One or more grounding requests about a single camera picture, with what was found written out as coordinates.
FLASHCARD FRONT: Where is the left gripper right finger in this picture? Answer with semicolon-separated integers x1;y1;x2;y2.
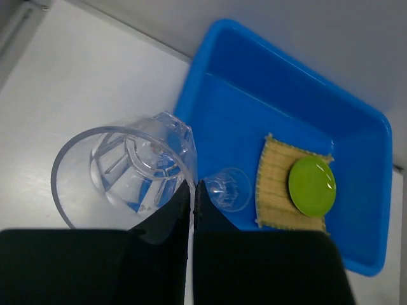
193;181;355;304

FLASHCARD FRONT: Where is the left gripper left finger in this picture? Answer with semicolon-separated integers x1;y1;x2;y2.
1;183;190;304

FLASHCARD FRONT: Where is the woven bamboo mat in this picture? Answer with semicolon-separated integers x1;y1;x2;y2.
255;133;334;233

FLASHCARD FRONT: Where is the clear glass cup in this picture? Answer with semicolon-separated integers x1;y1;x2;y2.
50;112;197;244
203;167;252;213

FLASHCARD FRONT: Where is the green plastic plate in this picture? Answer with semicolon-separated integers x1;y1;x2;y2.
288;156;336;218

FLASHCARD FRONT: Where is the blue plastic bin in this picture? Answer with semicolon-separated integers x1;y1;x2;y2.
174;19;392;276

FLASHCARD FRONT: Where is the aluminium frame rail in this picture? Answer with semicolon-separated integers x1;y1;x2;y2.
1;1;53;62

